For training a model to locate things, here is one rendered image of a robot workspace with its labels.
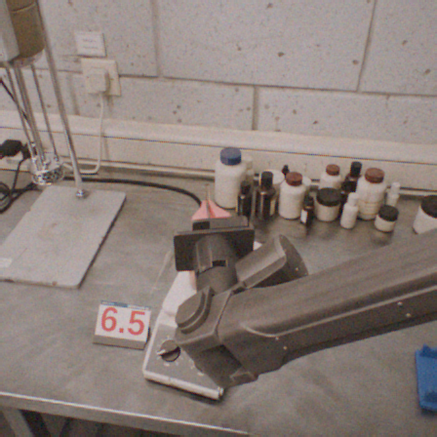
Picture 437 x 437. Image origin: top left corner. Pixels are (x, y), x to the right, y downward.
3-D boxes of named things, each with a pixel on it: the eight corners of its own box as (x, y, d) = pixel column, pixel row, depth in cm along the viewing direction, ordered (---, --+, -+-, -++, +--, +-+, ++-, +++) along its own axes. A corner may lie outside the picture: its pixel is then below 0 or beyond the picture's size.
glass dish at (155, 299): (155, 283, 89) (154, 275, 88) (176, 297, 86) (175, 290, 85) (134, 300, 86) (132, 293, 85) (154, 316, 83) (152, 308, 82)
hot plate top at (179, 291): (232, 331, 71) (232, 327, 71) (160, 312, 74) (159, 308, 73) (251, 275, 80) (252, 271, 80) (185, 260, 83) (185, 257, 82)
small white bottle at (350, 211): (349, 230, 101) (356, 201, 96) (337, 223, 103) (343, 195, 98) (357, 224, 103) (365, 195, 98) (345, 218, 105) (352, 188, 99)
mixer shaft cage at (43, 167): (58, 187, 90) (22, 59, 74) (24, 183, 91) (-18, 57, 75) (71, 168, 95) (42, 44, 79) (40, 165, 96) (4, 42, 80)
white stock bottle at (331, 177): (312, 196, 111) (318, 166, 105) (326, 189, 113) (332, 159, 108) (328, 206, 108) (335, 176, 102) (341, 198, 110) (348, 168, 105)
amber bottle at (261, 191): (257, 220, 104) (259, 180, 97) (252, 209, 107) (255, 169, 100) (276, 218, 104) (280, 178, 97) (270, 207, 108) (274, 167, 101)
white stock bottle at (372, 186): (348, 204, 109) (357, 164, 102) (375, 203, 109) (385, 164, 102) (354, 220, 104) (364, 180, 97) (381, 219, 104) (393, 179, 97)
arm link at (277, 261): (170, 330, 44) (226, 389, 46) (270, 268, 40) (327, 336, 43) (187, 265, 55) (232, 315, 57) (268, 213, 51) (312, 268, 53)
